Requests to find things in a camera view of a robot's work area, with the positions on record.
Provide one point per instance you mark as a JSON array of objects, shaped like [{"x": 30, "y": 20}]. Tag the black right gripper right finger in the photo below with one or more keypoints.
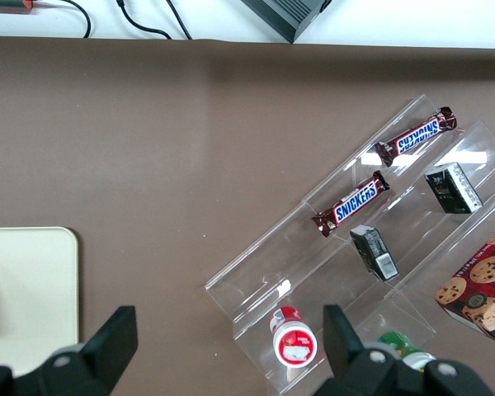
[{"x": 346, "y": 359}]

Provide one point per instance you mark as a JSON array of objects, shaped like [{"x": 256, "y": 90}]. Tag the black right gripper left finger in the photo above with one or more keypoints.
[{"x": 103, "y": 350}]

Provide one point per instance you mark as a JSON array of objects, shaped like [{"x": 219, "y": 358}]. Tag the cream plastic tray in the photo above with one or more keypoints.
[{"x": 33, "y": 288}]

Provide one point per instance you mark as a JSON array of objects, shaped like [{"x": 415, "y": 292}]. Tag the red white yogurt cup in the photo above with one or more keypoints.
[{"x": 295, "y": 350}]

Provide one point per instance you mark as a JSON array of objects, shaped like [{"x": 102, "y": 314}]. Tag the small black carton box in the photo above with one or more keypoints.
[
  {"x": 373, "y": 253},
  {"x": 453, "y": 187}
]

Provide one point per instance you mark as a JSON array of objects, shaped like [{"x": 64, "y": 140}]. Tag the clear acrylic stepped stand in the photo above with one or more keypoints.
[{"x": 272, "y": 268}]

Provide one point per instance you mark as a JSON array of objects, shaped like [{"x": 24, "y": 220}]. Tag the Snickers chocolate bar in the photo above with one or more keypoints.
[
  {"x": 354, "y": 206},
  {"x": 416, "y": 138}
]

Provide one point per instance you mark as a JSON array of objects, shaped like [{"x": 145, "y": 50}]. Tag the red cookie box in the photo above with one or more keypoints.
[{"x": 482, "y": 280}]

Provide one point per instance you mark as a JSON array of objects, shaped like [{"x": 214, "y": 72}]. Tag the black ribbed device box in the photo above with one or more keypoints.
[{"x": 280, "y": 16}]

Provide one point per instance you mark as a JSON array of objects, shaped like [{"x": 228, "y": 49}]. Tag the orange tipped tool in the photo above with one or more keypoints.
[{"x": 26, "y": 4}]

